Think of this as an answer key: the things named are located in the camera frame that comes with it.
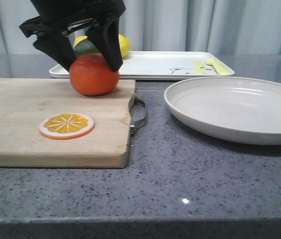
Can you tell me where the yellow lemon right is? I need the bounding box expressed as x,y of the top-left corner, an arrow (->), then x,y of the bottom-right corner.
118,34 -> 131,58

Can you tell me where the yellow plastic knife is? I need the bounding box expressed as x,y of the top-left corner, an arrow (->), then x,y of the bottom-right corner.
193,60 -> 205,75

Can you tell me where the yellow lemon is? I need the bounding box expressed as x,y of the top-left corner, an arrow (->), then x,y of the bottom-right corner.
118,34 -> 131,58
73,35 -> 87,47

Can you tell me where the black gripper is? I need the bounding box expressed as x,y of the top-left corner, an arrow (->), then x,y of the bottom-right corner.
19,0 -> 126,72

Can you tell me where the metal cutting board handle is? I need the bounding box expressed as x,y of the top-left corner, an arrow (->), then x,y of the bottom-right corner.
128,94 -> 148,136

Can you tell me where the yellow plastic fork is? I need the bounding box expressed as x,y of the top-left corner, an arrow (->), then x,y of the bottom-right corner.
205,57 -> 230,75

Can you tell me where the yellow lemon left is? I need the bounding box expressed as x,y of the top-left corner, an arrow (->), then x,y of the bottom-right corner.
73,35 -> 87,47

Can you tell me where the orange mandarin fruit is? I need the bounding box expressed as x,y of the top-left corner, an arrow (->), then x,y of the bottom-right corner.
69,53 -> 120,96

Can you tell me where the grey curtain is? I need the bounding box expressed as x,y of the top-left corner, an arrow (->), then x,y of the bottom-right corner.
0,0 -> 281,55

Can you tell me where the orange slice toy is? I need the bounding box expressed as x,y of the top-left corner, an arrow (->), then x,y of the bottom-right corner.
39,113 -> 95,140

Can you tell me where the white rectangular tray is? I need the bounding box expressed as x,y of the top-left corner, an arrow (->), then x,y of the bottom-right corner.
49,51 -> 236,81

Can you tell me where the green lime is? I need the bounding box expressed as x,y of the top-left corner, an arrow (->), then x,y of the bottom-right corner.
74,38 -> 100,57

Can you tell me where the white round plate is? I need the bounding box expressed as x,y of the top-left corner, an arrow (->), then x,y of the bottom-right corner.
164,77 -> 281,145

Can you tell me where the wooden cutting board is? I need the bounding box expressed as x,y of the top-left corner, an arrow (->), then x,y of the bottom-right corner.
0,78 -> 135,168

